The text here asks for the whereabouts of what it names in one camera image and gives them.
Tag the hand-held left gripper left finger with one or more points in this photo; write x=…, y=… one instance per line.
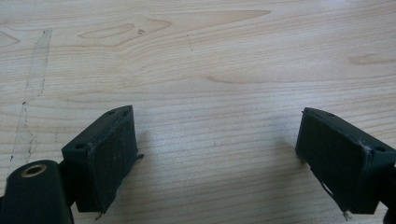
x=102, y=158

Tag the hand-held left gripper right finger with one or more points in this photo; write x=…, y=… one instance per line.
x=342, y=155

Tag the clear tape strip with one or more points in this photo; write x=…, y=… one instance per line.
x=32, y=90

